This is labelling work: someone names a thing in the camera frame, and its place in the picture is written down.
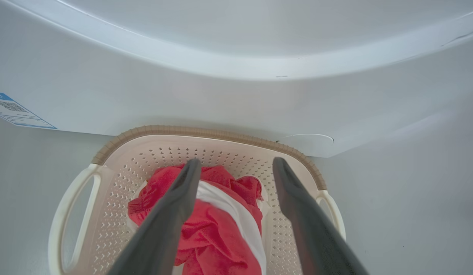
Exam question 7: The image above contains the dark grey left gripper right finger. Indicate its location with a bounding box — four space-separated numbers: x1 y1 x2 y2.
273 157 370 275

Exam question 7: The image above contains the blue energy label sticker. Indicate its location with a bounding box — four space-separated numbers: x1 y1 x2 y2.
0 92 57 129

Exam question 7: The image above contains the white front-load washing machine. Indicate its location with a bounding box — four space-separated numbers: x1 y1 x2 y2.
0 0 473 158

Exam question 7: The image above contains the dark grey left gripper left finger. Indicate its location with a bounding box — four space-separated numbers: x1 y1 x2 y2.
108 159 202 275

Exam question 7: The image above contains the cream perforated basket brown rim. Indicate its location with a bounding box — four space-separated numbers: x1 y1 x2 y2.
48 125 346 275

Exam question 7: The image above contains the red and white garment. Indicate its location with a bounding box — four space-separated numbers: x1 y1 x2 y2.
128 164 267 275

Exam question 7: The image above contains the round white filter cover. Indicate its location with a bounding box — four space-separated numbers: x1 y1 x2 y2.
276 134 334 158

